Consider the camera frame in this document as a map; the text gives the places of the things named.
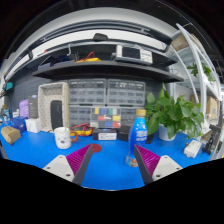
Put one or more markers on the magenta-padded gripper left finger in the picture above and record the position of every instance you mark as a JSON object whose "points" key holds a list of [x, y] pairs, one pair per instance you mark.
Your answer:
{"points": [[63, 166]]}

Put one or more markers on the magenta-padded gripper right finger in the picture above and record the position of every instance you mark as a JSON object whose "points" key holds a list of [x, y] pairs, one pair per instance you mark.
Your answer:
{"points": [[163, 166]]}

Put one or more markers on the blue drink bottle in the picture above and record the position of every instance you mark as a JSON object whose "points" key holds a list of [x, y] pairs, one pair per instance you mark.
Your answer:
{"points": [[138, 133]]}

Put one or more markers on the white power adapter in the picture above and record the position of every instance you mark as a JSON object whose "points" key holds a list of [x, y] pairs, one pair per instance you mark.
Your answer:
{"points": [[192, 149]]}

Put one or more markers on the plain black box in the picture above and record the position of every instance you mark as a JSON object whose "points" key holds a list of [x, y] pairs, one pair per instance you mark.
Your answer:
{"points": [[123, 133]]}

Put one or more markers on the flat black device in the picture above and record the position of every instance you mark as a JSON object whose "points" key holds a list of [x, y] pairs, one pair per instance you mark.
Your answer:
{"points": [[56, 115]]}

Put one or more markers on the black box with white label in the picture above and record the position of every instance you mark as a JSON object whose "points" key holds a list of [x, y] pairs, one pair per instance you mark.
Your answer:
{"points": [[105, 134]]}

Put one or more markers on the green potted plant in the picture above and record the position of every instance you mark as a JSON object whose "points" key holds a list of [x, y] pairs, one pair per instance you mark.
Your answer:
{"points": [[170, 113]]}

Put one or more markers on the brown cardboard box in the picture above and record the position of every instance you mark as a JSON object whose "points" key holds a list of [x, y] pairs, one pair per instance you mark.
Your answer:
{"points": [[10, 134]]}

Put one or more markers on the dark blue box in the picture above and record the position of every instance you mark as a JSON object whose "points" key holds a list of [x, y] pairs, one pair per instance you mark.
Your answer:
{"points": [[18, 124]]}

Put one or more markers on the clear box of coloured parts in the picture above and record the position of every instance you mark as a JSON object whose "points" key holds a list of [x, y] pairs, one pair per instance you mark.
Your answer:
{"points": [[106, 118]]}

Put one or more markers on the dark grey box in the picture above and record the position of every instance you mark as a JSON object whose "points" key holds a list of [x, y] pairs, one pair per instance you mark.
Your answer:
{"points": [[33, 106]]}

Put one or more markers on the white dotted fabric tray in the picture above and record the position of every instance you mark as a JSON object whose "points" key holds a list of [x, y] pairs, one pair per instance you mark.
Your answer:
{"points": [[45, 100]]}

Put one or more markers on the purple bag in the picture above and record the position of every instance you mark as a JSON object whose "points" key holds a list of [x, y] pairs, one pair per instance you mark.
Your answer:
{"points": [[24, 108]]}

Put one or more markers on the white metal rack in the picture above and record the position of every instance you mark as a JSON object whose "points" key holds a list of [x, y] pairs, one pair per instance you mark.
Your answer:
{"points": [[200, 76]]}

